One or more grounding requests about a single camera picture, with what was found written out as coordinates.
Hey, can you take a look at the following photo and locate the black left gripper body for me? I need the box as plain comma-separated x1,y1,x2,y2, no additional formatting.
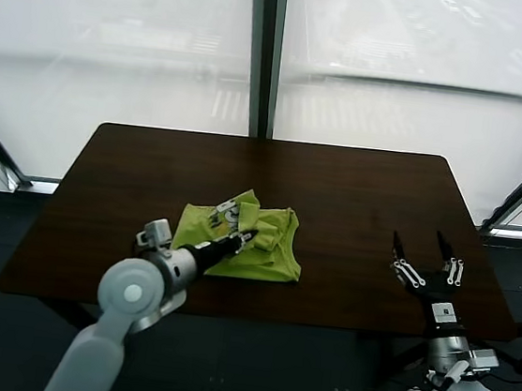
190,233,239,279

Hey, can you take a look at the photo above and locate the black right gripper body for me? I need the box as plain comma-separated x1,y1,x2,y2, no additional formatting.
399,267,464,330

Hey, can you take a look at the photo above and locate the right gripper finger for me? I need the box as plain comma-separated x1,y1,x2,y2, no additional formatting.
429,231,469,287
387,230,432,290

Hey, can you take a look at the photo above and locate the dark vertical window mullion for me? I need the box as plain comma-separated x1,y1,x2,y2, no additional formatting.
233,0,290,141

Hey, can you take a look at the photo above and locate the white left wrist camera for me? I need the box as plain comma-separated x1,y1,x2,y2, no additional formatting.
133,216,177,255

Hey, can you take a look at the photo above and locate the lime green t-shirt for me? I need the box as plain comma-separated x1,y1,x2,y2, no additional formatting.
169,181,312,289

